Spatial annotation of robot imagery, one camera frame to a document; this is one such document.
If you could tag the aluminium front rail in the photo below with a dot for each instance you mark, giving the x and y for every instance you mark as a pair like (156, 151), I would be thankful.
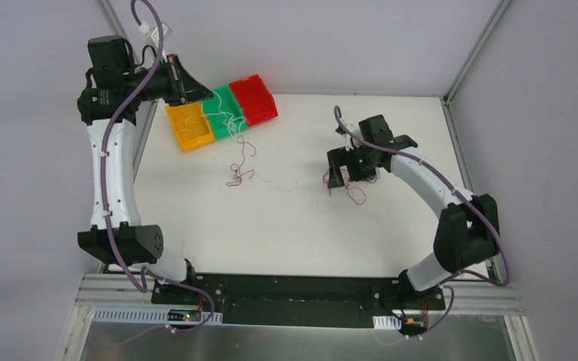
(463, 297)

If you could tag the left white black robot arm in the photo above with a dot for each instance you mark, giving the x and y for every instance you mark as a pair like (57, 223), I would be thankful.
(116, 88)

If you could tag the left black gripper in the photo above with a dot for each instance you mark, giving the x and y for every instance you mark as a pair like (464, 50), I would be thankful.
(177, 80)

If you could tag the red plastic bin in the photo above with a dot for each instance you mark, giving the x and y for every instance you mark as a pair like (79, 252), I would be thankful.
(255, 100)

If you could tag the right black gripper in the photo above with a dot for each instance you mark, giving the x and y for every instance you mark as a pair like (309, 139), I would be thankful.
(336, 168)

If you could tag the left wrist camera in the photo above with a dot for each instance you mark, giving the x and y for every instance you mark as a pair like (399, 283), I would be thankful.
(151, 34)

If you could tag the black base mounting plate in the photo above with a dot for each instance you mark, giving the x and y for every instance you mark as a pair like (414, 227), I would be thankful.
(272, 300)

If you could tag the yellow plastic bin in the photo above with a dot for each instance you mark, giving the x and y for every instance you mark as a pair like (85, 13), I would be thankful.
(190, 126)

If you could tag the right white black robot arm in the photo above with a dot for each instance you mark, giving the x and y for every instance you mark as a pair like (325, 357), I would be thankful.
(468, 227)

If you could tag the green plastic bin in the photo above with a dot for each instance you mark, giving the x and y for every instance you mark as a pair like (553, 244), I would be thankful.
(224, 113)

